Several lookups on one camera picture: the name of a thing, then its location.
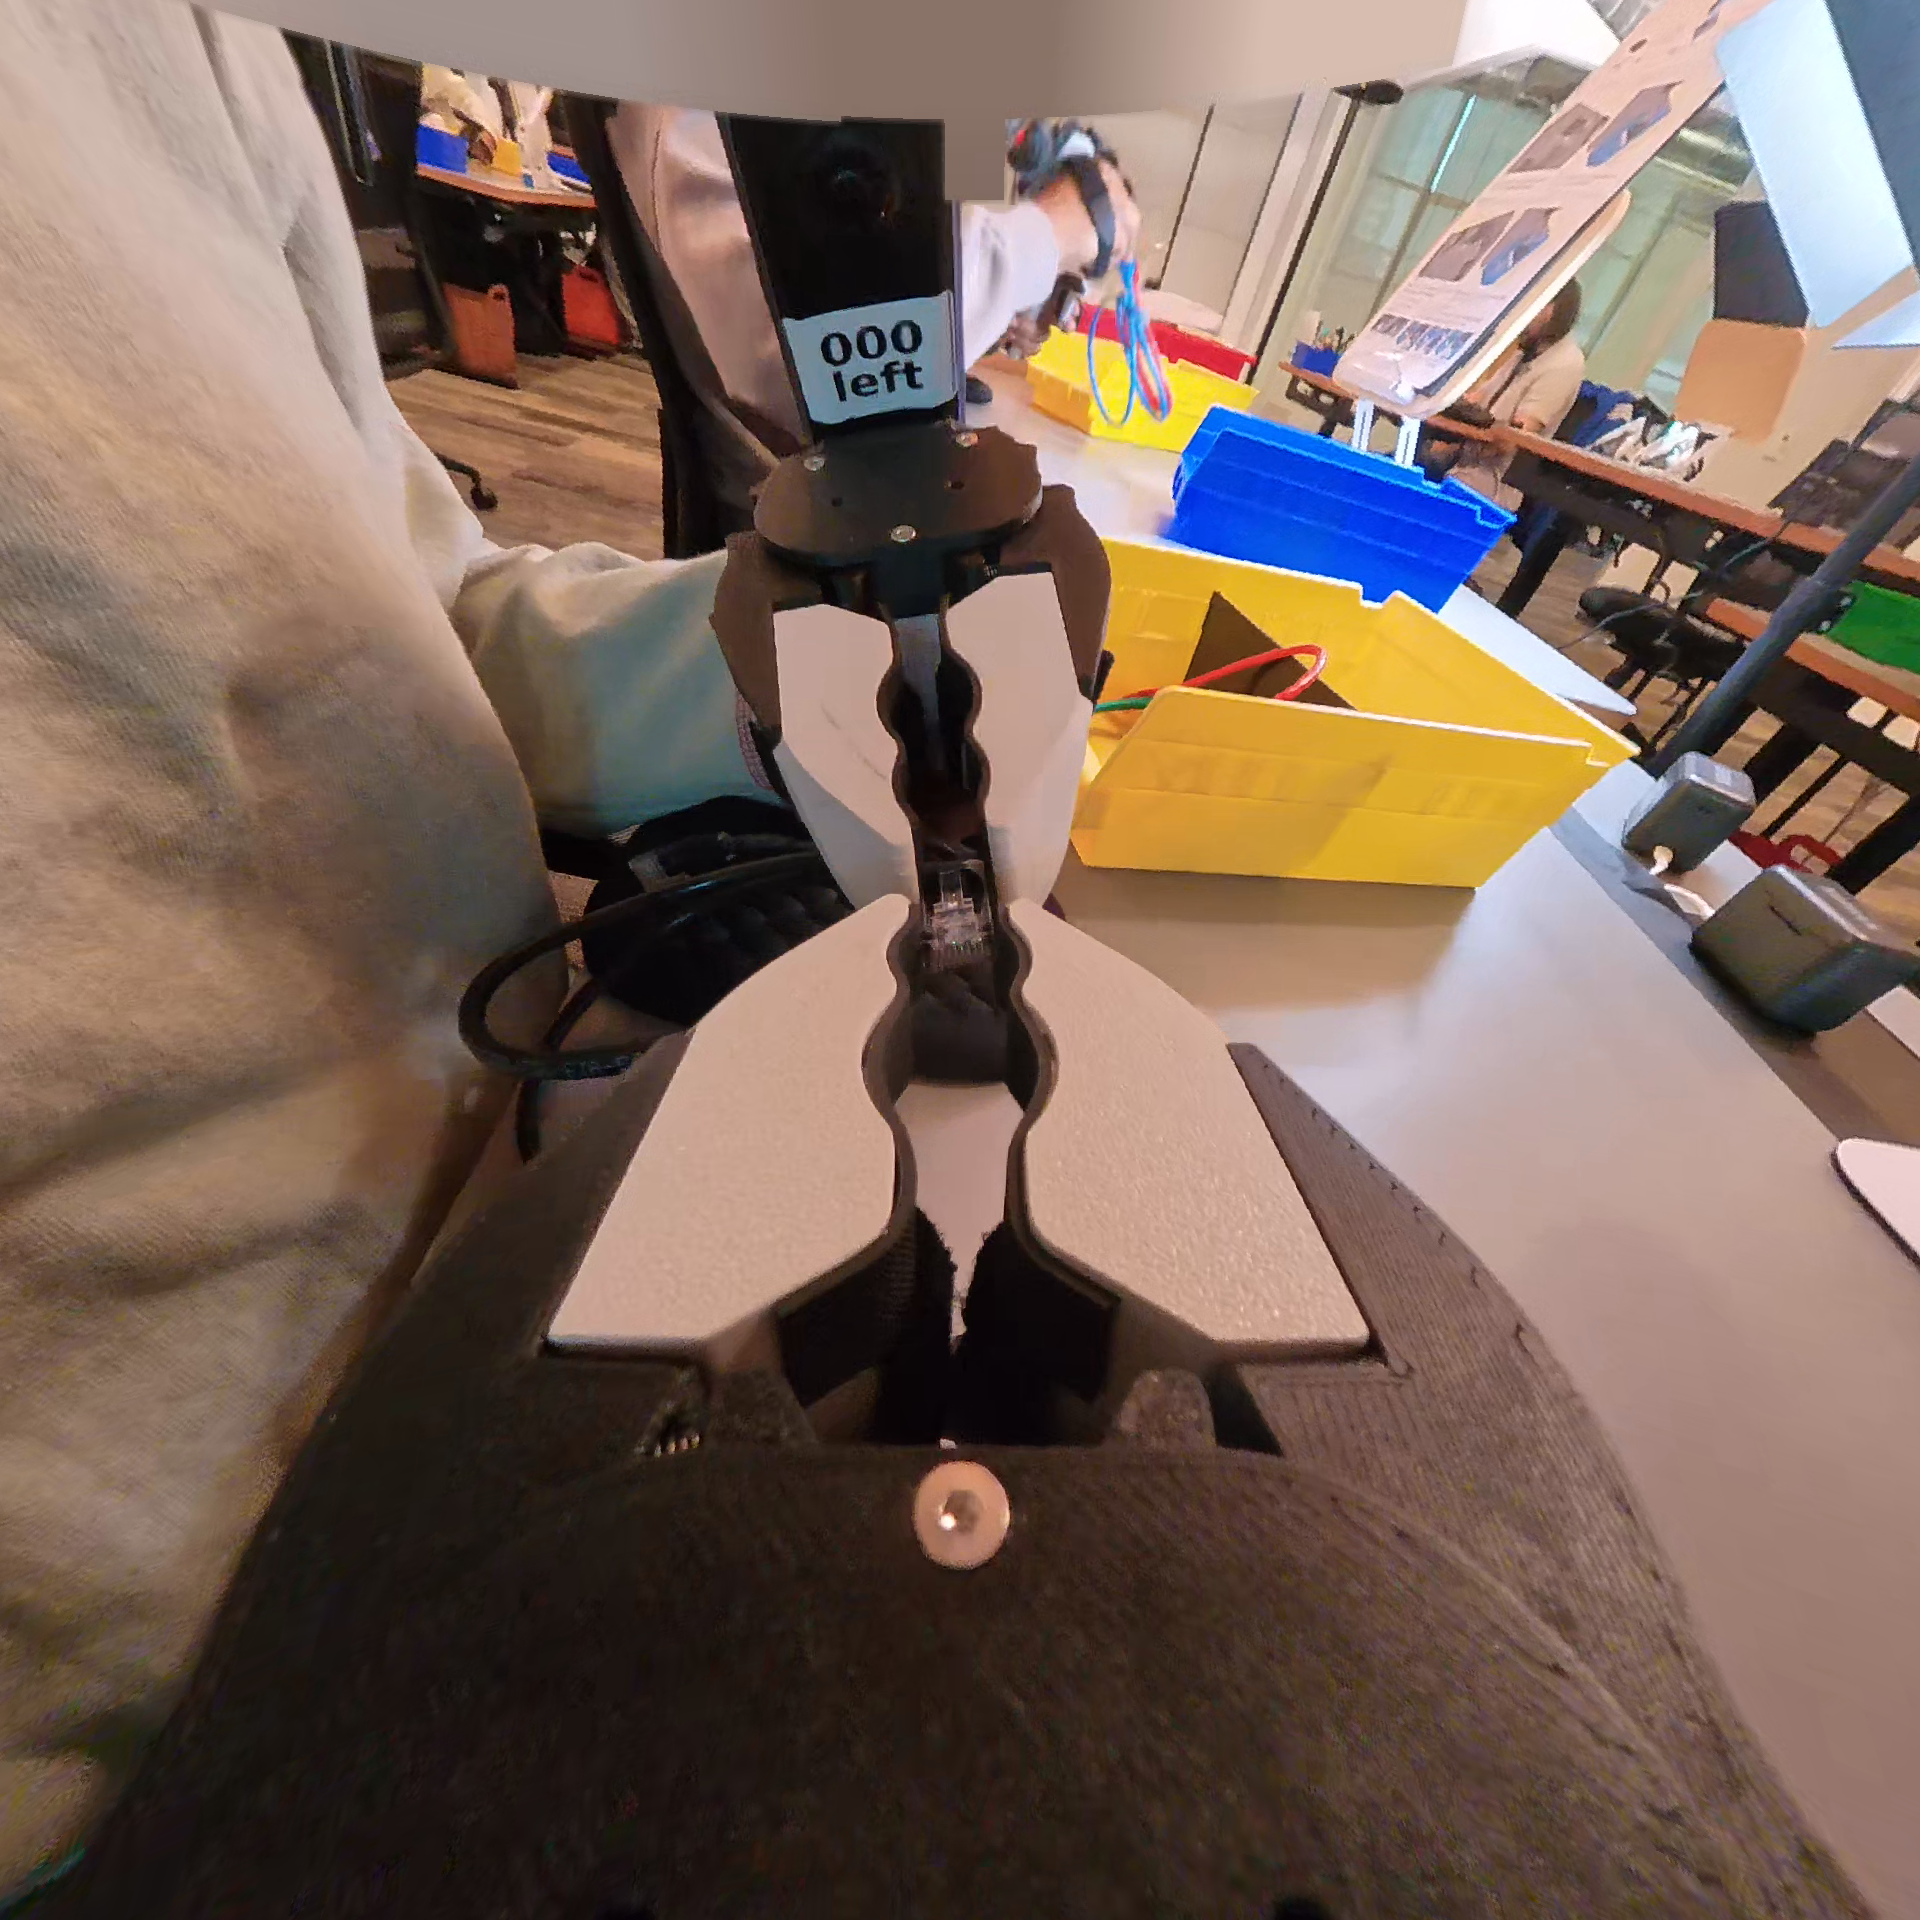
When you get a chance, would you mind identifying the black light stand pole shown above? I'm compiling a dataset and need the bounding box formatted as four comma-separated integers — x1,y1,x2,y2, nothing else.
1638,461,1920,778

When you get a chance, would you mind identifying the blue cable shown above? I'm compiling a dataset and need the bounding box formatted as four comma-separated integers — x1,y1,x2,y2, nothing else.
1083,251,1174,431

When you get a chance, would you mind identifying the person's left forearm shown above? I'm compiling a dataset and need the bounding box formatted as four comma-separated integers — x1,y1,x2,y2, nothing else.
448,541,792,836

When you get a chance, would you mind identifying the black padded wrist rest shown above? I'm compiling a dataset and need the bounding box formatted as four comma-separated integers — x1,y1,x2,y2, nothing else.
578,794,1040,1091

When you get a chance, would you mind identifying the green box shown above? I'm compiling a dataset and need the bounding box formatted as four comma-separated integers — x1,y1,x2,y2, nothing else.
1831,581,1920,672

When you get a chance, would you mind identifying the blue plastic bin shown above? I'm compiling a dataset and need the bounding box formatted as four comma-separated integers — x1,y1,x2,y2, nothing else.
1168,404,1520,616

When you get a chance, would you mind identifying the white document stand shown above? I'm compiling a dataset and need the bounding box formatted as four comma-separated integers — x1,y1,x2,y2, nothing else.
1833,1135,1920,1260

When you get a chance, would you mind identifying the person's cream clothing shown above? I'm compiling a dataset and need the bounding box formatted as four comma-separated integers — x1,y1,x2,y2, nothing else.
0,0,567,1879

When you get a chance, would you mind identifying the LED light panel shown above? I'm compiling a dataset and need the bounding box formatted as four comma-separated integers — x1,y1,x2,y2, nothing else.
1708,0,1920,351

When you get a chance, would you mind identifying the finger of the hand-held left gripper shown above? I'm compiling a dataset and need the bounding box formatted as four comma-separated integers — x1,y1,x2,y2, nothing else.
952,576,1091,906
771,605,922,913

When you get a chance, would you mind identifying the grey desk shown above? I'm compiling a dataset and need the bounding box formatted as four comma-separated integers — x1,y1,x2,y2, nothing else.
449,758,1920,1920

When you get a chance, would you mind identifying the red ethernet cable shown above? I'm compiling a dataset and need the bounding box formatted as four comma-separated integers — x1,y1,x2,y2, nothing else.
1109,642,1331,710

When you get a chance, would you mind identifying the black pole clamp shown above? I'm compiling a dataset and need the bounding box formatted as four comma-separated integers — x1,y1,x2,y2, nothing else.
1619,750,1759,877

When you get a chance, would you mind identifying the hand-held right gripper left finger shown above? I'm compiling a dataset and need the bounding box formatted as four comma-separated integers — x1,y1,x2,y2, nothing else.
549,896,922,1354

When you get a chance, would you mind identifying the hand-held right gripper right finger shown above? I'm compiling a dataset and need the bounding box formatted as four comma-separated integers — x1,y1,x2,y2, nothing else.
1005,900,1376,1363

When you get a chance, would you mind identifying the black floor lamp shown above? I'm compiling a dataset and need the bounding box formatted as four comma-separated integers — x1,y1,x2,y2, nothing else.
1289,80,1406,328

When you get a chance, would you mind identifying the black ethernet cable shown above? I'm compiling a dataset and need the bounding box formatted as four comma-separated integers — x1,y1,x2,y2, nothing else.
455,846,1003,1168

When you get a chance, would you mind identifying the black bin divider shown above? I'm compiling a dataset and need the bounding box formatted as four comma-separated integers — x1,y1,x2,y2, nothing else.
1183,589,1363,710

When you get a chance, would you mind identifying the dark grey box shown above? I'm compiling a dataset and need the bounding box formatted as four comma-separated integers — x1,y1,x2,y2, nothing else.
1692,862,1920,1037

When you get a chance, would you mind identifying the black office chair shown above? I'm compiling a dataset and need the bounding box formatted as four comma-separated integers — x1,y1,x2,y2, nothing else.
561,94,799,561

